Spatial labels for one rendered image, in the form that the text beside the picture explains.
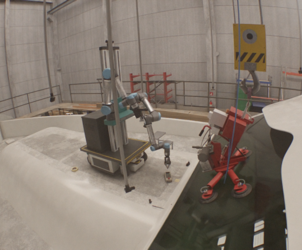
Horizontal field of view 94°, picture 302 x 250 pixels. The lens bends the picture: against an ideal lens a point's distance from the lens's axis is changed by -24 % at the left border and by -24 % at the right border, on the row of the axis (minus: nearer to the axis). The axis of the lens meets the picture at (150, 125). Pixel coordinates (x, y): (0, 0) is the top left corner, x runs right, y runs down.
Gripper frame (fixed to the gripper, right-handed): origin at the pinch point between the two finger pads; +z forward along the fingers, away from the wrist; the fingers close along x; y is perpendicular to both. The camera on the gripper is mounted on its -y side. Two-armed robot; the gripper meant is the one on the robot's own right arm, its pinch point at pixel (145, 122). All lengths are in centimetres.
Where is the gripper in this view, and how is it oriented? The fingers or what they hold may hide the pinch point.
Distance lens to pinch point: 210.9
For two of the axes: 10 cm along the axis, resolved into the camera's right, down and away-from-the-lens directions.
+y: -8.8, 4.5, 1.2
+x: 0.2, 2.8, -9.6
